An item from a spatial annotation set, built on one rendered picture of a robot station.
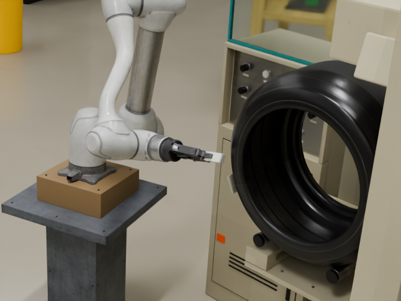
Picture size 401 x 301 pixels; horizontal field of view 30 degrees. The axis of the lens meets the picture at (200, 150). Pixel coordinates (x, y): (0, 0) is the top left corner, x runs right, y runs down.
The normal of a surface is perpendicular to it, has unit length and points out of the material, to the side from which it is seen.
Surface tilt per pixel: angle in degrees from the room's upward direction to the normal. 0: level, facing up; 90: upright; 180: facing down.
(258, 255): 90
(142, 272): 0
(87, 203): 90
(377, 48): 72
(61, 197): 90
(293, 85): 44
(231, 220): 90
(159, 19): 108
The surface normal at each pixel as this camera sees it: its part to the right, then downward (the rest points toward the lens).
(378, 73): -0.62, -0.03
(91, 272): -0.43, 0.34
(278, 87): -0.64, -0.53
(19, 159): 0.06, -0.91
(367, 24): -0.67, 0.26
